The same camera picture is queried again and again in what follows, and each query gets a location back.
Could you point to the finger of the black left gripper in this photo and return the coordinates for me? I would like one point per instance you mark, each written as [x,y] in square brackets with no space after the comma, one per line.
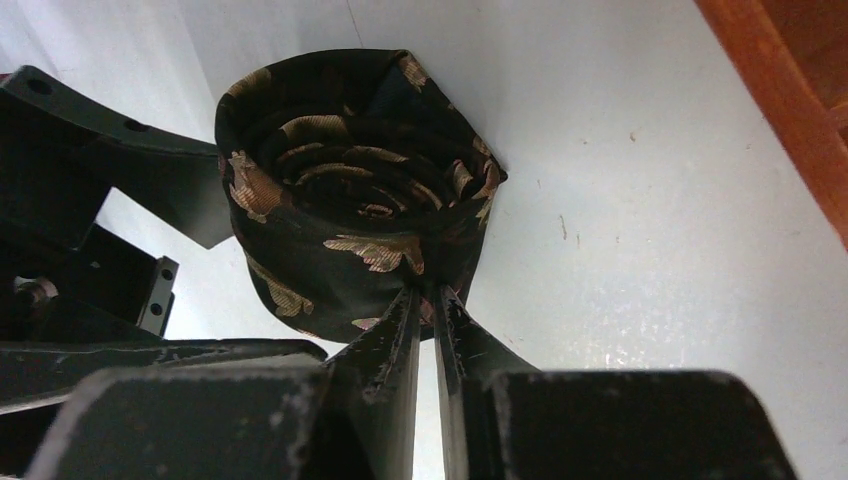
[175,178]
[34,375]

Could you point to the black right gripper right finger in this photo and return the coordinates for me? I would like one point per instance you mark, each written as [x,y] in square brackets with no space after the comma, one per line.
[502,418]

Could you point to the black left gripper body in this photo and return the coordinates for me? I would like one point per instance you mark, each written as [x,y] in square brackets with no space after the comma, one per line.
[64,278]

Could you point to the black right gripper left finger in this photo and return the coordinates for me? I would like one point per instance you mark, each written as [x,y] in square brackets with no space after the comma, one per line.
[350,417]

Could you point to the black gold floral tie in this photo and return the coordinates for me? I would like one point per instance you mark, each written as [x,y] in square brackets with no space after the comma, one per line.
[350,175]

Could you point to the wooden compartment tray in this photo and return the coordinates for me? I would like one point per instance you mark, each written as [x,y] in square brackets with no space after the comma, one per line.
[792,57]

